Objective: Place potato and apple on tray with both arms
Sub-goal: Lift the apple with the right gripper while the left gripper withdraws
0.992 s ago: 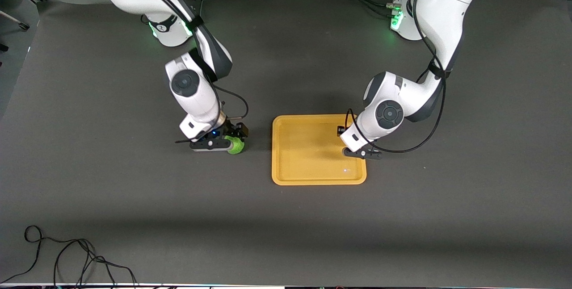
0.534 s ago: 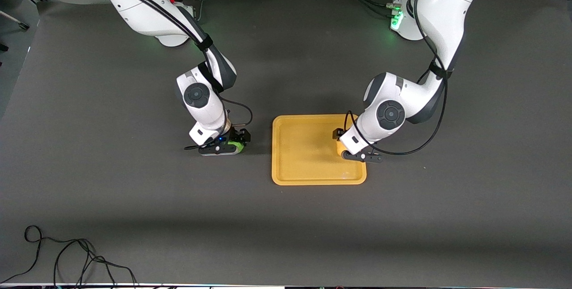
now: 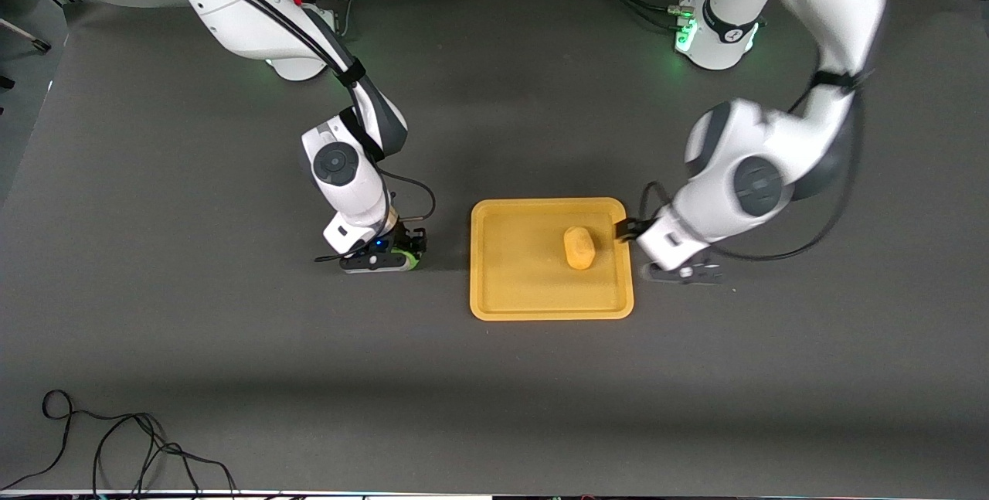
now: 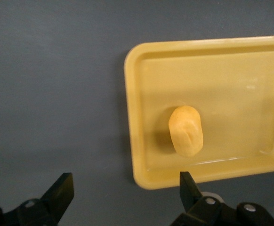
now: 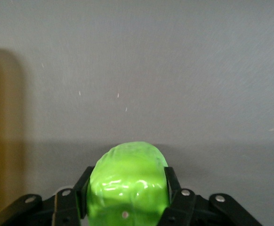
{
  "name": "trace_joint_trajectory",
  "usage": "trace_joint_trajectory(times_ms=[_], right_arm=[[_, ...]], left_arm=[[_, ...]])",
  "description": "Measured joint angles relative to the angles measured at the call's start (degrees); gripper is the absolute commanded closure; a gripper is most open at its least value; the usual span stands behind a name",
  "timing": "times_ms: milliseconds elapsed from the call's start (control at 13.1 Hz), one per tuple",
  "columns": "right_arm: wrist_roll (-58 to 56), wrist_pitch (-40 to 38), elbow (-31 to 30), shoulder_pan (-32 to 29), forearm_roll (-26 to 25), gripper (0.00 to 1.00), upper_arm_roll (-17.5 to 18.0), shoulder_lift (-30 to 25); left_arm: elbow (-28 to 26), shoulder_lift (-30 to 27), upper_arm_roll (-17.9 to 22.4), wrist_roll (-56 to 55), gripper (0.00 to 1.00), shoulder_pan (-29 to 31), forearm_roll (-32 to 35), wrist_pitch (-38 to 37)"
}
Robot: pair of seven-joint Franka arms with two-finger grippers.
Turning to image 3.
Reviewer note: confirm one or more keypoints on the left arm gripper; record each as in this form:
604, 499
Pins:
628, 229

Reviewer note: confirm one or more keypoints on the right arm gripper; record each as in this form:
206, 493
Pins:
407, 239

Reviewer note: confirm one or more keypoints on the green apple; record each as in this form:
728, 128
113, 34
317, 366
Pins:
409, 258

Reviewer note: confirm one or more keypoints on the yellow-brown potato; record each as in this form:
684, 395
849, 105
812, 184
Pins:
579, 247

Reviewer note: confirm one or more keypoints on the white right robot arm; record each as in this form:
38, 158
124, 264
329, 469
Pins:
255, 13

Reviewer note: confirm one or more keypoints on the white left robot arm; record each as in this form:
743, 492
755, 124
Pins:
773, 160

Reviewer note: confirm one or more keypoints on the yellow rectangular tray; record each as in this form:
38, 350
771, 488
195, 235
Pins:
525, 284

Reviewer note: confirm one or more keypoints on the dark grey table cover sheet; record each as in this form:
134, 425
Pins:
232, 330

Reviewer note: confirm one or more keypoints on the grey tripod leg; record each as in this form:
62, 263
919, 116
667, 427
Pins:
27, 36

